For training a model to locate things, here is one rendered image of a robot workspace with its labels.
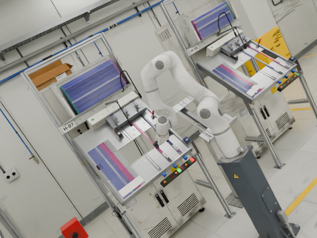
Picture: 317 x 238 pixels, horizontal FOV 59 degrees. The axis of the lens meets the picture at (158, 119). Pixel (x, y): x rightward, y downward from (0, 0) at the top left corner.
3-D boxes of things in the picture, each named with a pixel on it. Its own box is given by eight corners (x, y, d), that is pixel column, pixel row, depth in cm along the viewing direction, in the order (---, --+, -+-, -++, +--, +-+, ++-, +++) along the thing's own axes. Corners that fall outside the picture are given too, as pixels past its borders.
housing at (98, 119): (139, 105, 263) (138, 95, 251) (95, 134, 245) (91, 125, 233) (134, 100, 266) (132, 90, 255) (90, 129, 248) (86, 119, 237)
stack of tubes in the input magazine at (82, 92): (127, 84, 253) (112, 57, 247) (78, 114, 234) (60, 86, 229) (123, 86, 264) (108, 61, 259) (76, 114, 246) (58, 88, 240)
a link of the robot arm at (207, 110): (231, 123, 182) (214, 90, 177) (227, 136, 166) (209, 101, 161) (214, 129, 188) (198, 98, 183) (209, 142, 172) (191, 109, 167)
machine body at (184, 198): (209, 207, 270) (179, 154, 257) (153, 259, 244) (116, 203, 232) (177, 192, 329) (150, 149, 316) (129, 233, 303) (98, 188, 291)
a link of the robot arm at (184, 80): (206, 122, 176) (211, 112, 189) (221, 110, 169) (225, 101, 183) (150, 63, 173) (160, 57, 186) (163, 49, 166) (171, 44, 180)
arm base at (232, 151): (253, 144, 182) (240, 120, 178) (239, 162, 171) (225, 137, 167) (229, 147, 197) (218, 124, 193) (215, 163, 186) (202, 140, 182)
